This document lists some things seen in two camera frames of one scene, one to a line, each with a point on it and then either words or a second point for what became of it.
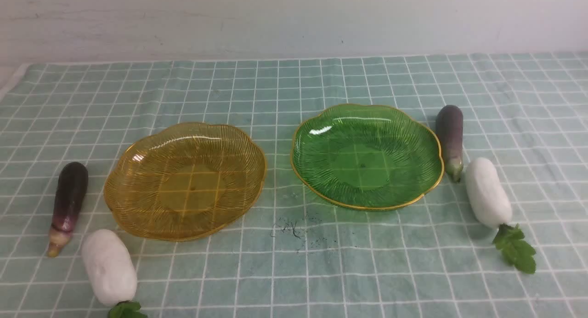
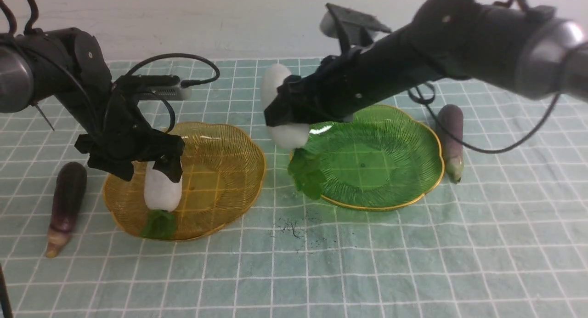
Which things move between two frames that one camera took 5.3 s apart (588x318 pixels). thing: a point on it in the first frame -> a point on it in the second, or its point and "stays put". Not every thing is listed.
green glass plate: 365,156 stays put
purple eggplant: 450,120 stays put
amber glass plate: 184,181 stays put
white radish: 109,269 -> 162,194
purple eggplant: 72,187 stays put
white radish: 490,204 -> 305,168
